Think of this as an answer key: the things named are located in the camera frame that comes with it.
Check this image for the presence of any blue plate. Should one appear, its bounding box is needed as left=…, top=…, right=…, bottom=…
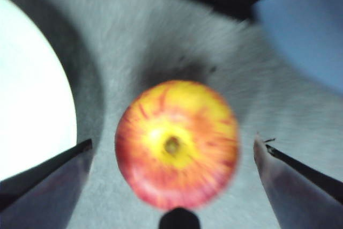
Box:
left=251, top=0, right=343, bottom=95

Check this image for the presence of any red apple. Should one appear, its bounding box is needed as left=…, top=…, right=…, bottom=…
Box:
left=114, top=79, right=240, bottom=211

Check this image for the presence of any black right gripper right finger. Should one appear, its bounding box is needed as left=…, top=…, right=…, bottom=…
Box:
left=253, top=132, right=343, bottom=229

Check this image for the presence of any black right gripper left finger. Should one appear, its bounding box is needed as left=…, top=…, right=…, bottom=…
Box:
left=0, top=138, right=93, bottom=229

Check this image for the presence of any green plate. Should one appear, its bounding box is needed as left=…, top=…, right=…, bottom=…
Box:
left=0, top=0, right=78, bottom=181

